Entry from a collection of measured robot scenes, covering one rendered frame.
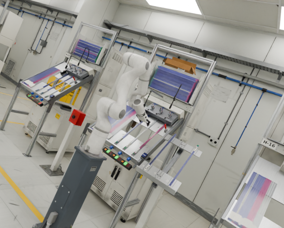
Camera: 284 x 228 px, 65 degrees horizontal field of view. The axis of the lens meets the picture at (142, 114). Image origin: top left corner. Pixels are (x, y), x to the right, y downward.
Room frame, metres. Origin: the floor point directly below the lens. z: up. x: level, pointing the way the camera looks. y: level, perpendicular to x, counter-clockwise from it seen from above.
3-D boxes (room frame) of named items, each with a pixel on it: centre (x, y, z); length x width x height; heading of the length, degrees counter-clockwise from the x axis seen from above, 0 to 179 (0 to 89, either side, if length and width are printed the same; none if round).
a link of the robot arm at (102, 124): (1.65, 0.25, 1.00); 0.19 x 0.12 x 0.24; 62
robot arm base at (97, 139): (1.64, 0.22, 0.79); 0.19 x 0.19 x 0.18
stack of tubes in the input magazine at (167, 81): (2.48, -0.17, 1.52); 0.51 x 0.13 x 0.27; 59
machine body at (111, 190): (2.62, -0.19, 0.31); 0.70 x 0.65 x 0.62; 59
